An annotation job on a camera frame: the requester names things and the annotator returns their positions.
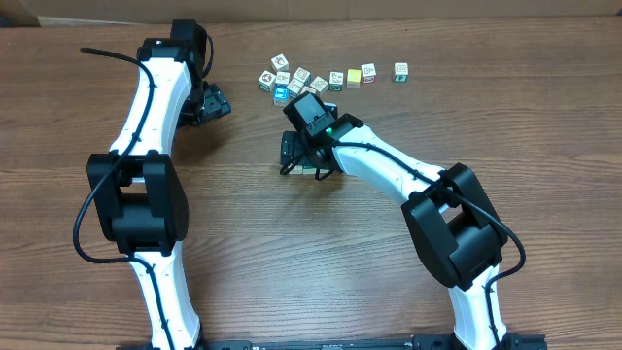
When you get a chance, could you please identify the white block green side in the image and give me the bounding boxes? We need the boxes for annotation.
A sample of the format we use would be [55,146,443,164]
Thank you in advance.
[302,166,316,175]

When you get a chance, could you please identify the yellow block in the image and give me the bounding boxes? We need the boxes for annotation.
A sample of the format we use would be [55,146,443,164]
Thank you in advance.
[346,69,362,88]

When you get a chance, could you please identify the white block butterfly picture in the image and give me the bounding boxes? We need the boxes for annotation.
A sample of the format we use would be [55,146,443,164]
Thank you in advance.
[290,166,303,175]

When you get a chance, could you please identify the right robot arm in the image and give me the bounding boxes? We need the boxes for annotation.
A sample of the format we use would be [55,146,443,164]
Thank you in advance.
[281,92,526,349]

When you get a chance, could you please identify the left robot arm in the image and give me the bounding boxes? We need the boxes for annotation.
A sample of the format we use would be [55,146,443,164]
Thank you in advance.
[73,19,231,350]

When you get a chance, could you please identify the white block tilted centre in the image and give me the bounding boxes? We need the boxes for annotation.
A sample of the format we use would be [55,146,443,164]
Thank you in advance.
[300,86,317,94]

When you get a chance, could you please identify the white block teal side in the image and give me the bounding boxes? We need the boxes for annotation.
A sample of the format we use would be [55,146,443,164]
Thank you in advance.
[287,79,304,99]

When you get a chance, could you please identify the block red circle green side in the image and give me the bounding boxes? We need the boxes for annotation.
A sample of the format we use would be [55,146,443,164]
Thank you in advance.
[258,70,276,92]

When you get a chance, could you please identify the white block green grid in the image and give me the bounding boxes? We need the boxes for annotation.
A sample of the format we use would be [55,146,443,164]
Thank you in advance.
[294,67,312,86]

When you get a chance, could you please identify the white block green letters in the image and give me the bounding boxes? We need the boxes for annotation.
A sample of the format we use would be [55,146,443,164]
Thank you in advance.
[328,71,344,91]

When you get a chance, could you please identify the white block behind blue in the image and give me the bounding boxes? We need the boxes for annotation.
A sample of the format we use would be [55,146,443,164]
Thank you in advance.
[275,71,291,88]

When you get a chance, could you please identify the block with red picture top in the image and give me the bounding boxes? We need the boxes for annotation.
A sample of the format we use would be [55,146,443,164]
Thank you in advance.
[271,53,290,72]

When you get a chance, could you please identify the white block red bottom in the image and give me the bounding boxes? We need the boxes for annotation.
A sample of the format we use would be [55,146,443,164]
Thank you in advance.
[361,63,377,84]

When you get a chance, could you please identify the white block teal far right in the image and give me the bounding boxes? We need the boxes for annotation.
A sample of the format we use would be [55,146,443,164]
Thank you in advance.
[393,62,409,83]

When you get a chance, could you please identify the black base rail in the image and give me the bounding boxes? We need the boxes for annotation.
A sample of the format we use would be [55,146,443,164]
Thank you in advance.
[117,333,548,350]

